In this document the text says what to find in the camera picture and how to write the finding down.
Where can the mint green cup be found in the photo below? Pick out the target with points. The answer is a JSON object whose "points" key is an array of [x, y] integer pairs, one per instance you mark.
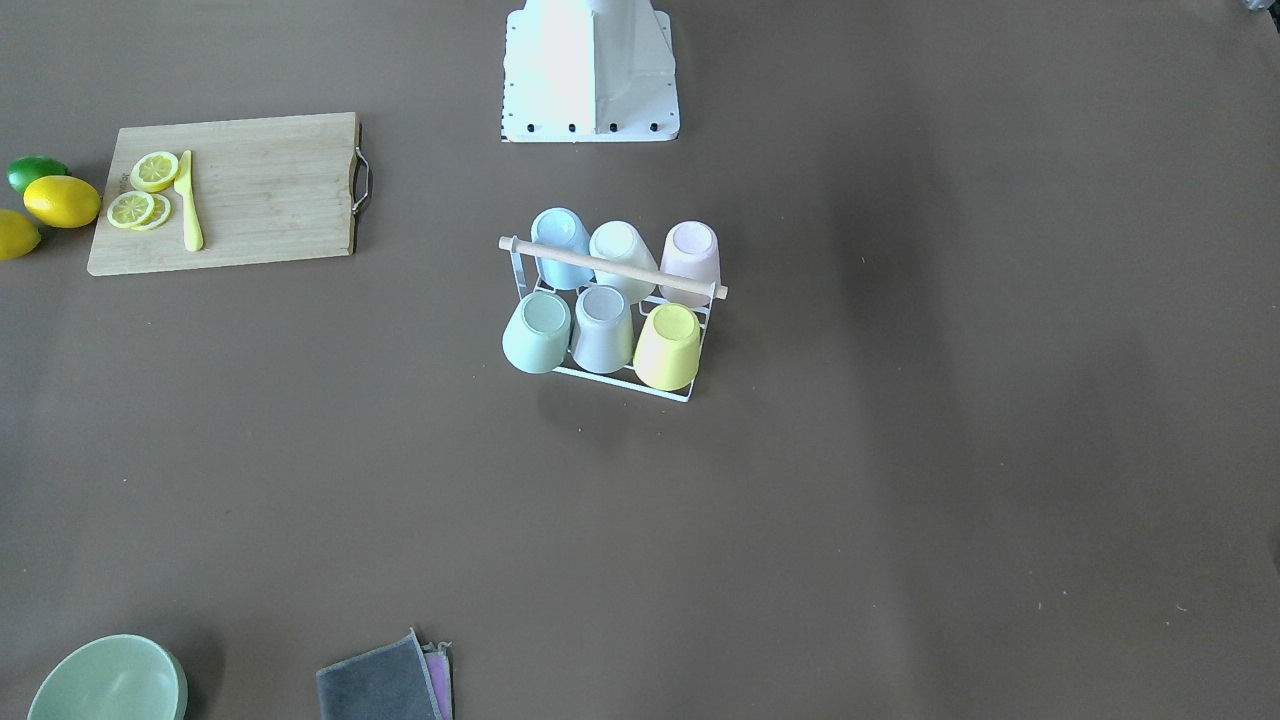
{"points": [[537, 335]]}

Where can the pink cup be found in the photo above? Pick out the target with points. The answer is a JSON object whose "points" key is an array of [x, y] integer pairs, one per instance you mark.
{"points": [[692, 251]]}

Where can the yellow cup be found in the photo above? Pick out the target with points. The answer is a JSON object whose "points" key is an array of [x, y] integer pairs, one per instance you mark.
{"points": [[667, 354]]}

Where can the grey cup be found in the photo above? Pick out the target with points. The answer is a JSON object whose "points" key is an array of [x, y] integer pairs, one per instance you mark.
{"points": [[603, 337]]}

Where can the cream white cup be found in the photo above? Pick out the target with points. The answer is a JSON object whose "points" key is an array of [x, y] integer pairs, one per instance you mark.
{"points": [[620, 242]]}

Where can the light blue cup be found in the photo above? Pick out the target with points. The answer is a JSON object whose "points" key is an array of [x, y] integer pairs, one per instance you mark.
{"points": [[561, 228]]}

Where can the pink cloth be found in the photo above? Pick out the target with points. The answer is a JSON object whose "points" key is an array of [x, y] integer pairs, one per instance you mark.
{"points": [[438, 660]]}

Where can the wooden cutting board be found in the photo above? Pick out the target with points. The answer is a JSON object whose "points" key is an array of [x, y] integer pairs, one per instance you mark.
{"points": [[267, 190]]}

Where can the grey cloth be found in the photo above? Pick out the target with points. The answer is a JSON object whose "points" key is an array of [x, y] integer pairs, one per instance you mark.
{"points": [[391, 682]]}

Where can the yellow plastic knife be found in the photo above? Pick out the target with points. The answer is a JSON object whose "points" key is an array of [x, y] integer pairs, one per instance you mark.
{"points": [[193, 237]]}

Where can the lemon slice front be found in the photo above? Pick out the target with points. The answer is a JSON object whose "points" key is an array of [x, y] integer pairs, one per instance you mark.
{"points": [[131, 209]]}

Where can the yellow lemon upper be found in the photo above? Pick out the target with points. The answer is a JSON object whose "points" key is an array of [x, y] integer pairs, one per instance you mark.
{"points": [[62, 201]]}

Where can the yellow lemon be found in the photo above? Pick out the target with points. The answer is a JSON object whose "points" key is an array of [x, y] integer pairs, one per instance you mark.
{"points": [[18, 235], [62, 201]]}

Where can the mint green bowl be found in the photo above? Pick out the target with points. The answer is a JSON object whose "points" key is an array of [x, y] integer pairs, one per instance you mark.
{"points": [[121, 676]]}

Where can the yellow lemon lower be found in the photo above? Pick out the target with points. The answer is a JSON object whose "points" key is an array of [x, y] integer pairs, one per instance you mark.
{"points": [[18, 235]]}

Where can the green lime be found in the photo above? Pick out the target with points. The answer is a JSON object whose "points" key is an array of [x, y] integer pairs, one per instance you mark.
{"points": [[23, 171]]}

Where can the white wire cup holder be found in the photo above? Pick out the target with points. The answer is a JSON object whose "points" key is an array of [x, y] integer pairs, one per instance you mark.
{"points": [[626, 377]]}

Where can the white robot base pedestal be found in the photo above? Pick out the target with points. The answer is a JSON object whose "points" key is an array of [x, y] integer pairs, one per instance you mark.
{"points": [[589, 72]]}

